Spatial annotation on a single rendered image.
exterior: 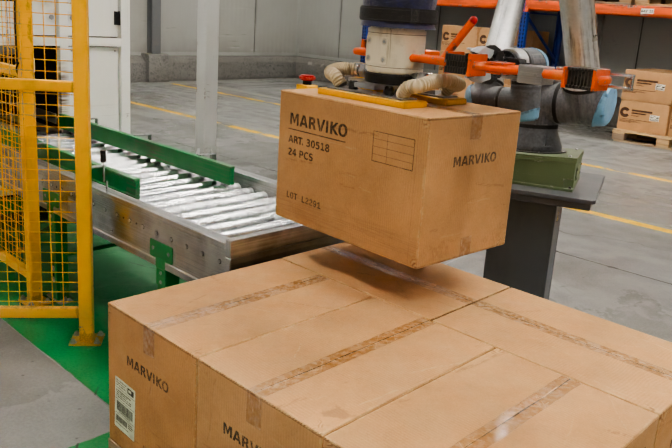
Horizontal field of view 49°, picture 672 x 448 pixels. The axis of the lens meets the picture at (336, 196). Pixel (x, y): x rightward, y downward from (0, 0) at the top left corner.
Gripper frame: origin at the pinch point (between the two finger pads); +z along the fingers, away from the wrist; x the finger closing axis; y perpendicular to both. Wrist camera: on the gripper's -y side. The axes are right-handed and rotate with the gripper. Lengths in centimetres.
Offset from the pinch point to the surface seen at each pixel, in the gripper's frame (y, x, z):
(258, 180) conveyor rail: 123, -61, -30
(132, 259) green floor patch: 208, -120, -19
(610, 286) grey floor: 32, -121, -197
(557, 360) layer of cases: -42, -65, 15
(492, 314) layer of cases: -17, -65, 4
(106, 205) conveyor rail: 134, -65, 35
